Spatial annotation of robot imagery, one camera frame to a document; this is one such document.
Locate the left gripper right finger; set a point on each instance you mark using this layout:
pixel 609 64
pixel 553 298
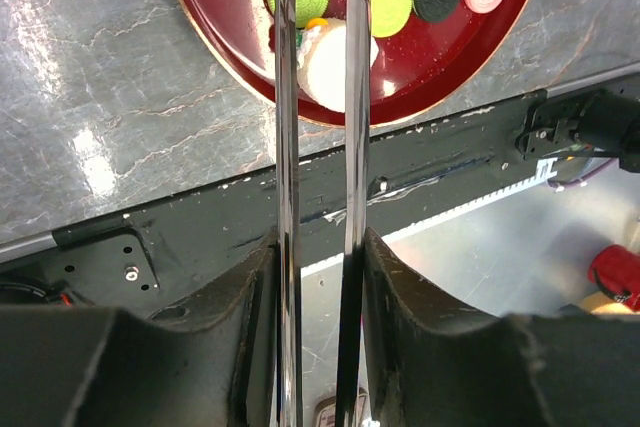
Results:
pixel 433 360

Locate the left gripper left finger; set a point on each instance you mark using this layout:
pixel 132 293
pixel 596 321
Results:
pixel 207 360

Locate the white cake slice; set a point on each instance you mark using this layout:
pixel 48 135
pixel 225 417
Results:
pixel 321 62

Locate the metal tongs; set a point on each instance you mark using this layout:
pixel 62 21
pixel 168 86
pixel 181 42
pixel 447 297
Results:
pixel 357 128

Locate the red round tray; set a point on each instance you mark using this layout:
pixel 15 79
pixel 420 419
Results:
pixel 415 70

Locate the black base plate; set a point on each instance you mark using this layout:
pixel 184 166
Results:
pixel 154 254

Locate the white slotted cable duct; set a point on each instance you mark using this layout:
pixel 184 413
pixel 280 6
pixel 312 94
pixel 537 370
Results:
pixel 335 212

